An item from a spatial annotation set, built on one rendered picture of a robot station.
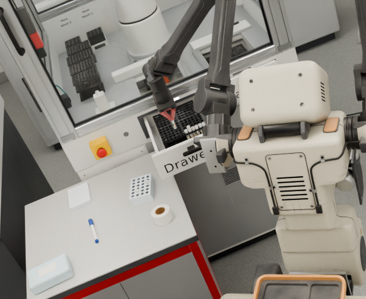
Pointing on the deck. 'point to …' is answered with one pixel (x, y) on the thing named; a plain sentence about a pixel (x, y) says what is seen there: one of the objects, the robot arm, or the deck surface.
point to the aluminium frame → (29, 60)
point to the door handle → (9, 31)
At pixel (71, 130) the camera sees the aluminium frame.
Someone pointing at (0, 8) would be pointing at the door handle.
